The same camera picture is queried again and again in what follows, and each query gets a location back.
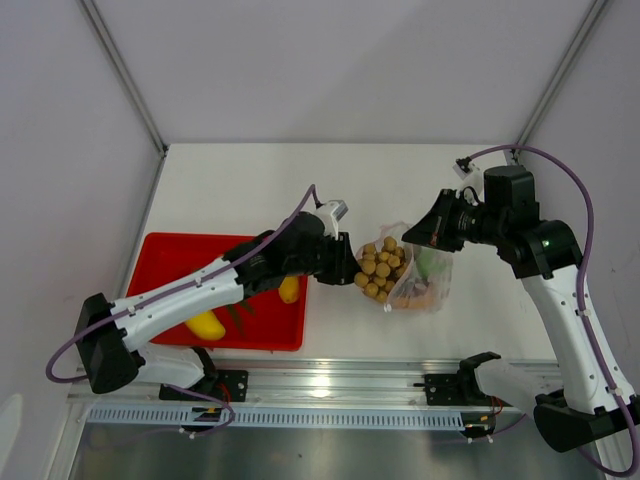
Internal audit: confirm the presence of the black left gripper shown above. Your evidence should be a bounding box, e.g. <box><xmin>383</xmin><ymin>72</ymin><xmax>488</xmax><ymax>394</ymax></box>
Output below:
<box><xmin>285</xmin><ymin>231</ymin><xmax>366</xmax><ymax>286</ymax></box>

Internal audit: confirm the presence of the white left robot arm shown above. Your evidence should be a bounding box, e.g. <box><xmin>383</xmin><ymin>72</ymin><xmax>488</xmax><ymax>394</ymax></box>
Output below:
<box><xmin>73</xmin><ymin>212</ymin><xmax>358</xmax><ymax>400</ymax></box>

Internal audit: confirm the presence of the green scallion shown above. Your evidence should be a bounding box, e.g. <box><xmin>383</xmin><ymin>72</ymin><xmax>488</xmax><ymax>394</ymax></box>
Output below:
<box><xmin>225</xmin><ymin>300</ymin><xmax>255</xmax><ymax>338</ymax></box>

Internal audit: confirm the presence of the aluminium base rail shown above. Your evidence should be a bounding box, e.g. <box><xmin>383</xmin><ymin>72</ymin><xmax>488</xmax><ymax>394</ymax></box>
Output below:
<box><xmin>67</xmin><ymin>359</ymin><xmax>614</xmax><ymax>414</ymax></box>

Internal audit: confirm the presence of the white slotted cable duct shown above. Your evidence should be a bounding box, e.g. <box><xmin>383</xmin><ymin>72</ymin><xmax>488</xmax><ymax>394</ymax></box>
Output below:
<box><xmin>87</xmin><ymin>405</ymin><xmax>465</xmax><ymax>431</ymax></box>

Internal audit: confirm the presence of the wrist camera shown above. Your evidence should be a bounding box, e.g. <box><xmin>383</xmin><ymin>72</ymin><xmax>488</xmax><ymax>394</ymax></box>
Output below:
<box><xmin>314</xmin><ymin>200</ymin><xmax>348</xmax><ymax>239</ymax></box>
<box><xmin>454</xmin><ymin>157</ymin><xmax>484</xmax><ymax>205</ymax></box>

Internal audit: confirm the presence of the right aluminium frame post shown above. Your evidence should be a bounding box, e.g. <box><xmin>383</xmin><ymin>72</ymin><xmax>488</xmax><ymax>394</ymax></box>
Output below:
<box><xmin>514</xmin><ymin>0</ymin><xmax>614</xmax><ymax>145</ymax></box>

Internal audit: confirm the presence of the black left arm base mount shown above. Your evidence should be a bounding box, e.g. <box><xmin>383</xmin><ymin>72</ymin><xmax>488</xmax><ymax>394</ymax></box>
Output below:
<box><xmin>159</xmin><ymin>370</ymin><xmax>249</xmax><ymax>403</ymax></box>

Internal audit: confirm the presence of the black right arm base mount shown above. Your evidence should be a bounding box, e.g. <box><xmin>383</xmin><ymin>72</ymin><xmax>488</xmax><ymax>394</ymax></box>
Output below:
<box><xmin>413</xmin><ymin>374</ymin><xmax>508</xmax><ymax>407</ymax></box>

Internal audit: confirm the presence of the green round vegetable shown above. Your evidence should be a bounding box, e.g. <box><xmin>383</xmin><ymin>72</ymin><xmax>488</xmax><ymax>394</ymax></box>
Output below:
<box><xmin>414</xmin><ymin>247</ymin><xmax>452</xmax><ymax>279</ymax></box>

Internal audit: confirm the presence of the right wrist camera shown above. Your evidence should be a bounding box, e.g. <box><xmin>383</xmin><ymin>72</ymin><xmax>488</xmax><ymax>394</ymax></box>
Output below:
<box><xmin>454</xmin><ymin>157</ymin><xmax>484</xmax><ymax>205</ymax></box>

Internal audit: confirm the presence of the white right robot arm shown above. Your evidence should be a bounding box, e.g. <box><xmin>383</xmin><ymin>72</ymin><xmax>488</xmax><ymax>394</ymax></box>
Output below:
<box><xmin>402</xmin><ymin>166</ymin><xmax>639</xmax><ymax>453</ymax></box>

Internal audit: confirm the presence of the brown longan bunch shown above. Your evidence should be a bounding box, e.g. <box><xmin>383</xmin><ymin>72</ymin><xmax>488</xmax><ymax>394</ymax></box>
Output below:
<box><xmin>354</xmin><ymin>236</ymin><xmax>408</xmax><ymax>303</ymax></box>

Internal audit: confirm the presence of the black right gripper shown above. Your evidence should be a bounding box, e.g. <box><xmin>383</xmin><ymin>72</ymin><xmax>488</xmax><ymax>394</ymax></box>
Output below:
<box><xmin>402</xmin><ymin>189</ymin><xmax>506</xmax><ymax>253</ymax></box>

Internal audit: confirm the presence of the left aluminium frame post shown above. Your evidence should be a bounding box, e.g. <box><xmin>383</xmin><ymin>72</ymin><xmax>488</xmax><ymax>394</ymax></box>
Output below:
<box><xmin>77</xmin><ymin>0</ymin><xmax>169</xmax><ymax>156</ymax></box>

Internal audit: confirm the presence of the red plastic tray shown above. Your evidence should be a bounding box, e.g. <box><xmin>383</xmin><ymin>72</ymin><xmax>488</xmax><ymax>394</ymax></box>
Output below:
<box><xmin>127</xmin><ymin>232</ymin><xmax>308</xmax><ymax>351</ymax></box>

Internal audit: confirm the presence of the yellow mango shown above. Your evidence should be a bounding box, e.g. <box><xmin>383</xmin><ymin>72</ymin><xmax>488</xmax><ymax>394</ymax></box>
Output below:
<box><xmin>185</xmin><ymin>310</ymin><xmax>226</xmax><ymax>341</ymax></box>

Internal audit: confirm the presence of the clear zip top bag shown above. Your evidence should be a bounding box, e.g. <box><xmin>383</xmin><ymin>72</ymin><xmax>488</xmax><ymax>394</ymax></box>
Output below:
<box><xmin>371</xmin><ymin>222</ymin><xmax>453</xmax><ymax>314</ymax></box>

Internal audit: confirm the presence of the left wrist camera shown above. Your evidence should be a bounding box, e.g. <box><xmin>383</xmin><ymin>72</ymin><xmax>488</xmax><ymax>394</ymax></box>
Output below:
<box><xmin>314</xmin><ymin>200</ymin><xmax>348</xmax><ymax>239</ymax></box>

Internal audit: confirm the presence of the aluminium frame post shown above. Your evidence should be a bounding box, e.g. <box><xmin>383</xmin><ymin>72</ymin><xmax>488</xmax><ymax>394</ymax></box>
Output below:
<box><xmin>77</xmin><ymin>0</ymin><xmax>169</xmax><ymax>156</ymax></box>
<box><xmin>514</xmin><ymin>0</ymin><xmax>614</xmax><ymax>145</ymax></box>

